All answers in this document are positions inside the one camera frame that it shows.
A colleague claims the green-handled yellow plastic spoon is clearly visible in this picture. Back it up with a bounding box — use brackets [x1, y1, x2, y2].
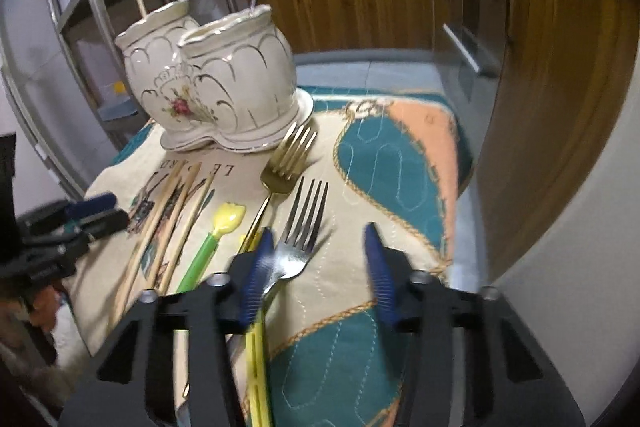
[175, 202, 248, 294]

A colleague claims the gold metal fork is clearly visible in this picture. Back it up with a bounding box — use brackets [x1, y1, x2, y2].
[240, 123, 318, 253]

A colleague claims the yellow plastic utensil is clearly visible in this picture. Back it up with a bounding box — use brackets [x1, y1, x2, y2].
[239, 231, 273, 427]

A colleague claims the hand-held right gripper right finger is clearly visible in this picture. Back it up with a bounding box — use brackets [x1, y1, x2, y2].
[362, 222, 586, 427]

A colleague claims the silver metal fork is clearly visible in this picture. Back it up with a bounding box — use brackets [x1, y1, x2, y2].
[260, 177, 331, 298]

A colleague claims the wooden stove cabinet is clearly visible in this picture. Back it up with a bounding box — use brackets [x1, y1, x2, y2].
[430, 0, 640, 283]

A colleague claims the stainless built-in oven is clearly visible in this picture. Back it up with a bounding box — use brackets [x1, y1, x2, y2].
[440, 0, 512, 104]

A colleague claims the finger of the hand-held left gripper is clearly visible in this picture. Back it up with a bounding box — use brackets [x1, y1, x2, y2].
[17, 193, 118, 233]
[22, 209, 131, 258]

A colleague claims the wooden sink cabinet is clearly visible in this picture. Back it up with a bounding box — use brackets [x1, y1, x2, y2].
[257, 0, 436, 54]

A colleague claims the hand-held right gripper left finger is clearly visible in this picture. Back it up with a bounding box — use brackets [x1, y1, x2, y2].
[57, 227, 276, 427]

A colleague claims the printed quilted placemat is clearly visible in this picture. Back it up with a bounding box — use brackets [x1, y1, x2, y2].
[65, 87, 473, 427]

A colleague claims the floral white ceramic utensil holder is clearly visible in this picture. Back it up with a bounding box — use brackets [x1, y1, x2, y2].
[114, 0, 315, 154]

